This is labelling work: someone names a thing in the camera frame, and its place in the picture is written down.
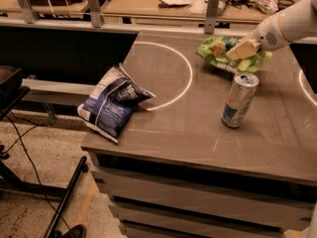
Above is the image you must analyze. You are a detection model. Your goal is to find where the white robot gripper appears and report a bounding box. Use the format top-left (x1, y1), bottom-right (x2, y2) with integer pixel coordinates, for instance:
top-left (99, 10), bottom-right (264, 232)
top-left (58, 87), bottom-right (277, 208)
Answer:
top-left (226, 0), bottom-right (317, 69)

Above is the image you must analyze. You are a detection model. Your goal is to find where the green rice chip bag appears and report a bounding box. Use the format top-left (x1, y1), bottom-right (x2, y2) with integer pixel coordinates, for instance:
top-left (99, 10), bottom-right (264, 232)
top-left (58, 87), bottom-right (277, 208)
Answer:
top-left (196, 36), bottom-right (272, 73)

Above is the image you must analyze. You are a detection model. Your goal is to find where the blue chip bag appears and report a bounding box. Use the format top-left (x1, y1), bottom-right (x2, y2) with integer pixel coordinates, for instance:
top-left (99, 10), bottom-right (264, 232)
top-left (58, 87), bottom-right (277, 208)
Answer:
top-left (77, 65), bottom-right (155, 143)

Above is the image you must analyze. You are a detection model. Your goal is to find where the silver blue energy drink can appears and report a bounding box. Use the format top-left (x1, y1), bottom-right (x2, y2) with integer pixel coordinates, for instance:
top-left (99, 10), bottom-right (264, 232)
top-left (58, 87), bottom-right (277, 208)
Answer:
top-left (221, 72), bottom-right (260, 128)

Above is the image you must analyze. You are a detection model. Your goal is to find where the white snack packet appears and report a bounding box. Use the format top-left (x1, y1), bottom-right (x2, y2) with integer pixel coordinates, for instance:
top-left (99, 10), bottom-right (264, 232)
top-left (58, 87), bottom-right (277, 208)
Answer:
top-left (252, 0), bottom-right (278, 15)

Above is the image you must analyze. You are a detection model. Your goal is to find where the black round cup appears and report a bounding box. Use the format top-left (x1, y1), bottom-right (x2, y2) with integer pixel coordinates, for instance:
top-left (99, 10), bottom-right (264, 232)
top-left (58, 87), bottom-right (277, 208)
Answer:
top-left (277, 0), bottom-right (294, 10)

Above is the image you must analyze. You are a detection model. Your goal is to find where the grey drawer cabinet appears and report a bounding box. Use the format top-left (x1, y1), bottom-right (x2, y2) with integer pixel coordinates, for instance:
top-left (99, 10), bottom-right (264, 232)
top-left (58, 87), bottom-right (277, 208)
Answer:
top-left (82, 32), bottom-right (317, 238)

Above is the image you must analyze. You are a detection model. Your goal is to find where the grey metal floor beam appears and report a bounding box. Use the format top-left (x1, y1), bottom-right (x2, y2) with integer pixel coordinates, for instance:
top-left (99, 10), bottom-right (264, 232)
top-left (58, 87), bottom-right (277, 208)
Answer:
top-left (22, 78), bottom-right (94, 106)

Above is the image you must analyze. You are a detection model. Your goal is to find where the black seat edge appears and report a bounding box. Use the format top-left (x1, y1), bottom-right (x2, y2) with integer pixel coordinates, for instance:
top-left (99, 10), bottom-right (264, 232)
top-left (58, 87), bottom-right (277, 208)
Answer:
top-left (0, 65), bottom-right (30, 121)

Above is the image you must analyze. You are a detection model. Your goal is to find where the black chair base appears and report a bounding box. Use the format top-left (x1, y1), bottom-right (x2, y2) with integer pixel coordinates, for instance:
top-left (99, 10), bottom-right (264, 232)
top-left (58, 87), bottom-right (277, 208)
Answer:
top-left (0, 157), bottom-right (87, 238)

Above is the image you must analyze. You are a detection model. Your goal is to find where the metal bracket right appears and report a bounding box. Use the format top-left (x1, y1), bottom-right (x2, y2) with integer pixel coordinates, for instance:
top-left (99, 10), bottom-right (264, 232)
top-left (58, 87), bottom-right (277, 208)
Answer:
top-left (204, 0), bottom-right (219, 34)

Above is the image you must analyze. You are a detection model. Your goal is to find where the metal bracket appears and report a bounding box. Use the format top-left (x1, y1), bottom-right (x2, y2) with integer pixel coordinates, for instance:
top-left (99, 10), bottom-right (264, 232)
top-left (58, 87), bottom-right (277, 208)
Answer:
top-left (204, 0), bottom-right (219, 34)
top-left (17, 0), bottom-right (39, 24)
top-left (87, 0), bottom-right (103, 28)

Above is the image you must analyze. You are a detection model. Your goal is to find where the metal bracket middle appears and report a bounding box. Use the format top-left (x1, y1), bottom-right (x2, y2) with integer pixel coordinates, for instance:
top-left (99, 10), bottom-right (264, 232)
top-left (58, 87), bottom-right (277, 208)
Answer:
top-left (87, 0), bottom-right (103, 28)

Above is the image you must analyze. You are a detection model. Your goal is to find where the metal bracket left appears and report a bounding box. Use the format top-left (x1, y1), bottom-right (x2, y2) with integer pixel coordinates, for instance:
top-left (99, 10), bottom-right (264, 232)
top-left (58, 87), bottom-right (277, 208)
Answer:
top-left (17, 0), bottom-right (39, 24)

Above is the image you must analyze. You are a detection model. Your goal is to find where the black floor cable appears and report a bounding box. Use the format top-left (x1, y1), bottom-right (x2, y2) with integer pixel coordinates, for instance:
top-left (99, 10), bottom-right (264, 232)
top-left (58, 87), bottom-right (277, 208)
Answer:
top-left (5, 115), bottom-right (75, 236)

